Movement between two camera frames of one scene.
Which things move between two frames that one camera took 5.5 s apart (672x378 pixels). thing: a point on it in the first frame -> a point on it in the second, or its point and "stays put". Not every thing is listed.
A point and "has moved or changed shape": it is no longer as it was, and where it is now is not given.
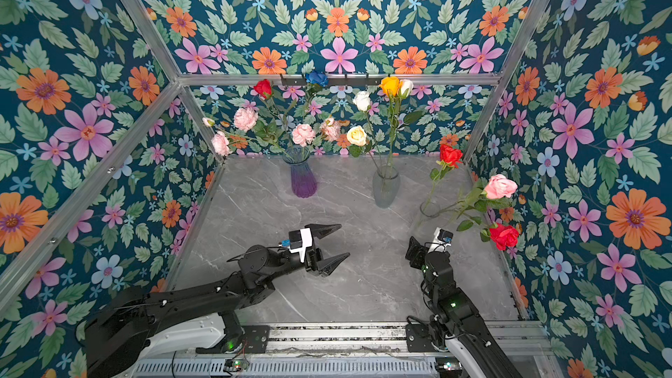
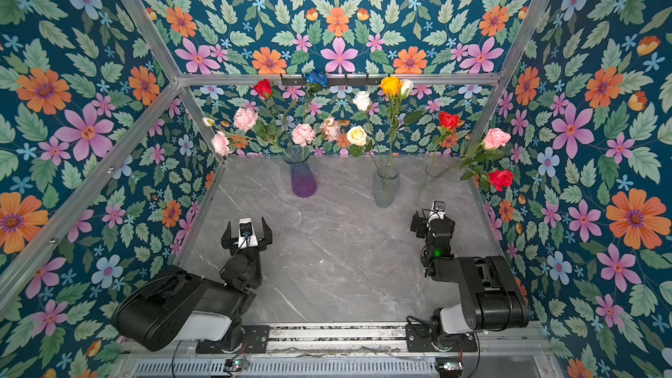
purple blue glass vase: x=303 y=179 stays put
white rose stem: x=362 y=101 stays put
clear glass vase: x=428 y=220 has moved or changed shape
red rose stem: x=503 y=236 -> x=499 y=178
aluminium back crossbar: x=339 y=79 stays put
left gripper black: x=314 y=262 -> x=263 y=241
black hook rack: x=335 y=81 stays put
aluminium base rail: x=393 y=350 stays put
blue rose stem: x=316 y=80 stays put
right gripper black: x=416 y=249 -> x=422 y=222
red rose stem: x=450 y=157 -> x=449 y=122
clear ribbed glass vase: x=386 y=185 stays put
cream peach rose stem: x=357 y=138 stays put
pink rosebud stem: x=496 y=194 -> x=494 y=139
